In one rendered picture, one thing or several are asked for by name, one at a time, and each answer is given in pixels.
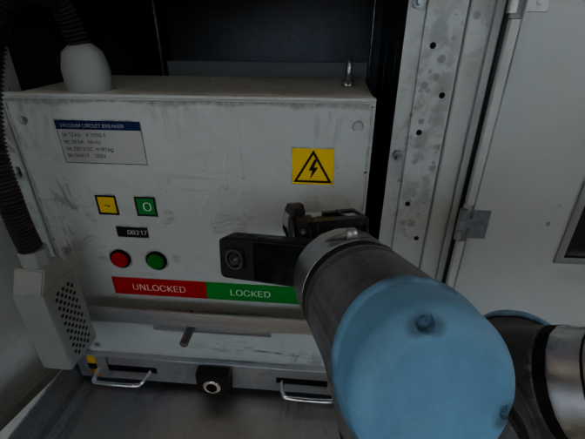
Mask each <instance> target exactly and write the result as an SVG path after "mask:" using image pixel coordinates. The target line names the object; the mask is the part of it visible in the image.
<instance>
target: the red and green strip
mask: <svg viewBox="0 0 585 439"><path fill-rule="evenodd" d="M111 278H112V282H113V285H114V288H115V291H116V294H143V295H157V296H172V297H186V298H200V299H215V300H229V301H257V302H271V303H286V304H299V302H298V300H297V297H296V293H295V291H294V288H293V287H280V286H265V285H250V284H234V283H219V282H203V281H188V280H159V279H143V278H128V277H112V276H111Z"/></svg>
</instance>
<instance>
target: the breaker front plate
mask: <svg viewBox="0 0 585 439"><path fill-rule="evenodd" d="M4 102H5V104H6V107H7V110H8V112H9V114H10V119H11V122H12V124H13V127H14V129H15V132H16V135H17V139H18V142H19V145H20V147H21V149H22V152H23V155H24V159H25V162H26V165H27V166H28V169H29V172H30V176H31V179H32V182H33V184H34V187H35V189H36V192H37V196H38V199H39V202H40V204H41V207H42V209H43V212H44V217H45V219H46V221H47V224H48V227H49V229H50V234H51V237H52V239H53V241H54V244H55V247H56V249H57V254H58V257H61V258H62V259H63V260H65V261H66V262H67V263H68V264H69V265H71V266H72V268H74V270H75V273H76V276H77V280H78V283H79V286H80V288H81V291H82V294H83V297H84V301H85V304H86V306H97V307H123V308H136V309H150V310H165V311H178V312H191V311H192V312H193V313H205V314H232V315H245V316H259V317H272V318H287V319H300V320H305V319H306V318H305V316H304V314H303V312H302V310H301V307H300V305H299V304H286V303H271V302H257V301H229V300H215V299H200V298H186V297H172V296H157V295H143V294H116V291H115V288H114V285H113V282H112V278H111V276H112V277H128V278H143V279H159V280H188V281H203V282H219V283H234V284H250V285H265V286H280V287H288V286H281V285H275V284H269V283H263V282H257V281H249V280H238V279H232V278H226V277H224V276H223V275H222V273H221V267H220V252H219V240H220V239H221V238H223V237H225V236H227V235H229V234H231V233H256V234H267V235H277V236H284V234H283V229H282V228H283V225H282V220H283V215H284V211H285V207H286V205H287V203H297V202H300V203H302V204H303V205H304V208H305V212H306V213H321V212H324V211H334V210H338V209H349V208H353V209H355V210H357V211H359V212H360V213H363V209H364V200H365V191H366V175H367V165H368V156H369V147H370V138H371V130H372V121H373V105H351V104H301V103H253V102H203V101H153V100H104V99H54V98H4ZM54 120H90V121H128V122H139V123H140V127H141V132H142V137H143V141H144V146H145V155H146V159H147V164H148V165H119V164H92V163H66V161H65V158H64V153H63V149H62V146H61V144H60V140H59V137H58V135H57V129H56V126H55V123H54ZM293 148H307V149H334V165H333V184H332V185H313V184H293ZM94 195H111V196H115V197H116V201H117V205H118V211H119V215H110V214H99V211H98V206H97V202H96V200H95V196H94ZM133 197H155V202H156V207H157V211H158V217H151V216H138V214H137V210H136V206H135V202H134V198H133ZM116 226H126V227H145V228H147V230H148V234H149V238H136V237H118V232H117V229H116ZM116 249H121V250H124V251H126V252H127V253H128V254H129V255H130V256H131V264H130V265H129V266H128V267H124V268H122V267H117V266H115V265H114V264H113V263H112V262H111V260H110V254H111V252H112V251H113V250H116ZM152 251H157V252H160V253H162V254H163V255H164V256H165V257H166V259H167V265H166V267H165V268H164V269H161V270H156V269H153V268H151V267H150V266H148V264H147V263H146V259H145V258H146V255H147V254H148V253H149V252H152ZM91 322H92V325H93V327H94V330H95V333H96V339H95V340H94V341H93V343H92V344H91V345H90V347H91V350H103V351H114V352H126V353H138V354H150V355H173V356H184V357H197V358H208V359H220V360H232V361H255V362H266V363H278V364H290V365H302V366H314V367H324V366H325V365H324V362H323V359H322V356H321V354H320V351H319V349H318V346H317V344H316V342H315V340H314V338H313V336H312V335H307V334H282V333H269V332H256V331H243V330H230V329H216V328H195V330H194V332H193V334H192V337H191V339H190V341H189V344H188V346H187V347H186V348H182V347H181V346H180V345H179V343H180V340H181V338H182V336H183V334H184V332H185V330H186V328H187V327H179V326H166V325H152V324H139V323H127V322H114V321H91Z"/></svg>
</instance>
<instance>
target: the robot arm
mask: <svg viewBox="0 0 585 439"><path fill-rule="evenodd" d="M344 213H355V214H357V215H353V216H346V215H345V214H344ZM360 222H362V223H363V224H361V223H360ZM282 225H283V228H282V229H283V234H284V236H277V235H267V234H256V233H231V234H229V235H227V236H225V237H223V238H221V239H220V240H219V252H220V267H221V273H222V275H223V276H224V277H226V278H232V279H238V280H249V281H257V282H263V283H269V284H275V285H281V286H289V287H293V288H294V291H295V293H296V297H297V300H298V302H299V305H300V307H301V310H302V312H303V314H304V316H305V318H306V321H307V323H308V326H309V328H310V329H311V332H312V334H313V338H314V340H315V342H316V344H317V346H318V349H319V351H320V354H321V356H322V359H323V362H324V365H325V369H326V374H327V379H328V382H329V387H330V391H331V395H332V399H333V406H334V411H335V415H336V419H337V423H338V427H339V431H340V439H585V327H584V328H577V327H574V326H571V325H551V324H549V323H548V322H546V321H545V320H543V319H542V318H539V317H537V316H535V315H533V314H529V313H526V312H522V311H518V310H508V309H505V310H497V311H493V312H490V313H488V314H484V315H482V314H480V312H479V311H478V310H477V309H476V308H475V306H474V305H473V304H472V303H471V302H470V301H469V300H468V299H467V298H465V297H464V296H463V295H462V294H460V293H459V292H458V291H456V290H455V289H453V288H452V287H450V286H449V285H447V284H445V283H443V282H440V281H438V280H435V279H433V278H432V277H430V276H429V275H427V274H426V273H424V272H423V271H421V270H420V269H419V268H418V267H416V266H415V265H413V264H412V263H410V262H409V261H408V260H406V259H404V258H403V257H401V256H400V255H399V254H397V253H396V252H395V251H393V250H392V248H390V247H389V246H387V245H384V244H383V243H381V242H380V241H378V240H377V239H375V238H374V237H373V236H371V235H370V233H369V218H368V217H367V216H366V215H364V214H363V213H360V212H359V211H357V210H355V209H353V208H349V209H338V210H334V211H324V212H321V213H306V212H305V208H304V205H303V204H302V203H300V202H297V203H287V205H286V207H285V211H284V215H283V220H282Z"/></svg>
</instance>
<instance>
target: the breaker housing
mask: <svg viewBox="0 0 585 439"><path fill-rule="evenodd" d="M111 76H112V81H113V84H114V89H113V90H110V91H101V92H68V91H67V90H66V87H65V84H64V82H61V83H56V84H50V85H46V86H42V87H37V88H34V89H29V90H26V91H4V92H1V93H2V94H3V95H4V96H2V99H3V103H4V106H5V109H6V111H7V114H8V117H9V119H10V114H9V112H8V110H7V107H6V104H5V102H4V98H54V99H104V100H153V101H203V102H253V103H301V104H351V105H373V121H372V130H371V138H370V147H369V156H368V165H367V175H366V191H365V200H364V209H363V214H364V215H365V212H366V196H367V188H368V179H369V170H370V161H371V152H372V144H373V128H374V119H375V110H376V101H377V99H376V98H374V97H373V95H372V93H371V92H370V91H369V89H368V87H367V85H366V83H365V81H364V79H363V78H352V81H353V86H342V81H343V80H345V78H290V77H218V76H146V75H111ZM10 123H11V126H12V129H13V132H14V133H15V136H16V139H17V135H16V132H15V129H14V127H13V124H12V122H11V119H10ZM17 143H18V146H19V149H20V151H21V153H22V156H23V159H24V155H23V152H22V149H21V147H20V145H19V142H18V139H17ZM24 163H25V166H26V168H27V171H28V174H29V176H30V172H29V169H28V166H27V165H26V162H25V159H24ZM30 181H31V183H32V185H33V188H34V191H35V194H36V196H37V192H36V189H35V187H34V184H33V182H32V179H31V176H30ZM37 200H38V203H39V205H40V208H41V211H42V214H43V216H44V212H43V209H42V207H41V204H40V202H39V199H38V196H37ZM44 220H45V223H46V226H47V228H48V231H49V233H50V229H49V227H48V224H47V221H46V219H45V217H44ZM50 237H51V234H50ZM51 240H52V243H53V246H54V248H55V250H56V253H57V249H56V247H55V244H54V241H53V239H52V237H51ZM57 257H58V254H57Z"/></svg>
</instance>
